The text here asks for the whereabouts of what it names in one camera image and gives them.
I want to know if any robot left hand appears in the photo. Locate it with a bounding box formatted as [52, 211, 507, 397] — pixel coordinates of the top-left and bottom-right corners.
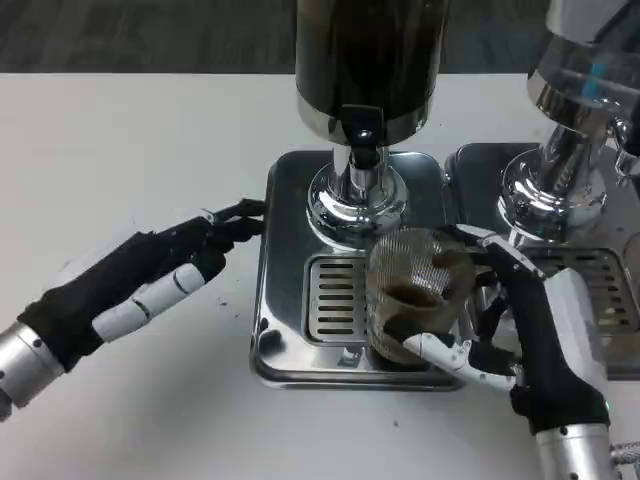
[17, 198, 266, 374]

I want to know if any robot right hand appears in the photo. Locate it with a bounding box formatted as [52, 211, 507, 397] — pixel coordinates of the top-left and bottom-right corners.
[399, 223, 612, 436]

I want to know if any clear ribbed glass cup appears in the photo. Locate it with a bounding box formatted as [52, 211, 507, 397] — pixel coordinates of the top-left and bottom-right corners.
[364, 225, 474, 361]

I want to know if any slotted steel drip grid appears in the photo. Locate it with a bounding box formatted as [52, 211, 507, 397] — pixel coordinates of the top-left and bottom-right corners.
[524, 247, 633, 335]
[303, 254, 372, 344]

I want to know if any steel base tray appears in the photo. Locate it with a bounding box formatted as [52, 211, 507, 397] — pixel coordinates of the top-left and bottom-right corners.
[443, 142, 640, 382]
[248, 149, 471, 392]

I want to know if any chrome dispenser tap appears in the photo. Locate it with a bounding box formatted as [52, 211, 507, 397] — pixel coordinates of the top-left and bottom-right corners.
[612, 117, 640, 180]

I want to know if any clear tank drink dispenser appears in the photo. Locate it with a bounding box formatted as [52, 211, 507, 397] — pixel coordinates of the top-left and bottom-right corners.
[497, 0, 640, 247]

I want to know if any black dispenser tap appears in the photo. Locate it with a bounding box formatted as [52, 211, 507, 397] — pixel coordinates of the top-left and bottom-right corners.
[340, 104, 385, 170]

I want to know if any dark tank drink dispenser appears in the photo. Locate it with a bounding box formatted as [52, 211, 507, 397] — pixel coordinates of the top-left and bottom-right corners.
[294, 0, 451, 249]

